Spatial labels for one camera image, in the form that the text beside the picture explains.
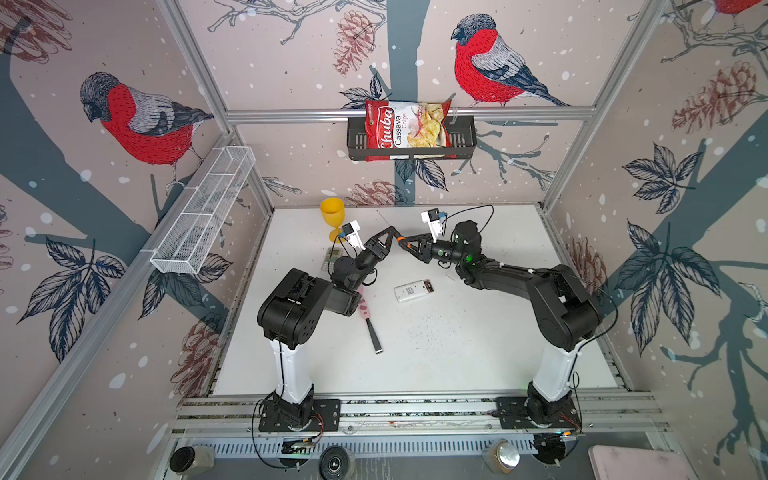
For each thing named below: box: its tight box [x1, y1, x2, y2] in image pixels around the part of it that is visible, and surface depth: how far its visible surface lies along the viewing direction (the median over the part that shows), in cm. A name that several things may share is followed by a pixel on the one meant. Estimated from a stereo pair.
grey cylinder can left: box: [169, 446, 215, 475], surface depth 62 cm
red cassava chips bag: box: [366, 99, 456, 161], surface depth 89 cm
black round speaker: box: [319, 445, 351, 480], surface depth 60 cm
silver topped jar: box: [481, 438, 521, 474], surface depth 61 cm
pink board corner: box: [588, 445, 699, 480], surface depth 67 cm
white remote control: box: [393, 279, 435, 303], surface depth 97 cm
